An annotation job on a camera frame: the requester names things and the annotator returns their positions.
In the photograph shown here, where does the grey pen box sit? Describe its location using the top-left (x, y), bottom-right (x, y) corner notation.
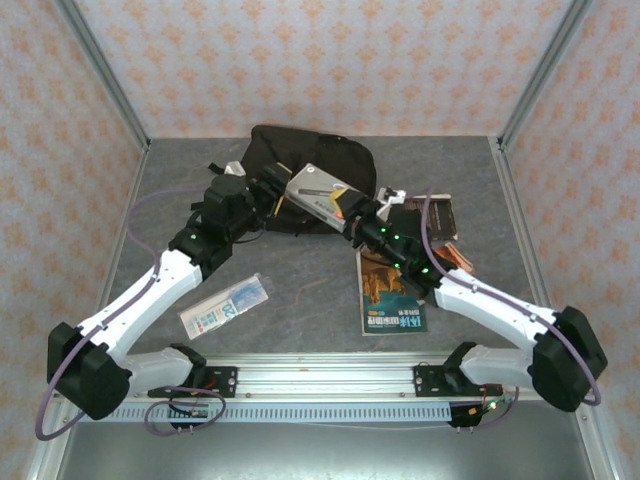
top-left (282, 162), bottom-right (361, 234)

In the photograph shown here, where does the black fabric backpack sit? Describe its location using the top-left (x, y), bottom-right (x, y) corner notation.
top-left (207, 124), bottom-right (378, 236)

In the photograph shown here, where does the black paperback book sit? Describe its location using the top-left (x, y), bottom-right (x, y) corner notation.
top-left (403, 193), bottom-right (459, 242)

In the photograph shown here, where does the orange paperback book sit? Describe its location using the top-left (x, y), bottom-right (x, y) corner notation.
top-left (432, 242), bottom-right (475, 274)

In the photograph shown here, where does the cave cover magazine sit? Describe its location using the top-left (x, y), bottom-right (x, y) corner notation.
top-left (355, 249), bottom-right (429, 337)

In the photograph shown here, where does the clear pouch of blue pens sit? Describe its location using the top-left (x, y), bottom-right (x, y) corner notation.
top-left (178, 272), bottom-right (271, 339)

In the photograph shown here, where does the grey metal sheet panel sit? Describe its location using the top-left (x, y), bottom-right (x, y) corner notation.
top-left (29, 399), bottom-right (619, 480)

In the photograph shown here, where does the aluminium table side rail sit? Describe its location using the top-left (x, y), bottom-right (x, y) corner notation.
top-left (489, 137), bottom-right (571, 361)
top-left (79, 144), bottom-right (151, 361)

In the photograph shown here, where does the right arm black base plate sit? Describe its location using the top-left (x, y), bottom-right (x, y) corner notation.
top-left (413, 364), bottom-right (504, 399)

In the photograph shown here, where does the aluminium mounting rail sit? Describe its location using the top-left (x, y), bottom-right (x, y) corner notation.
top-left (52, 352), bottom-right (601, 401)

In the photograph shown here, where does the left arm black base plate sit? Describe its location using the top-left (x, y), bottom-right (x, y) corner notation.
top-left (147, 366), bottom-right (239, 399)

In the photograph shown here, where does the slotted grey cable duct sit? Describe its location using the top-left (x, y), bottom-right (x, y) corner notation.
top-left (74, 403), bottom-right (454, 424)

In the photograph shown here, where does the aluminium frame post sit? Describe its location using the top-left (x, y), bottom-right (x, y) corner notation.
top-left (52, 0), bottom-right (151, 154)
top-left (497, 0), bottom-right (596, 151)

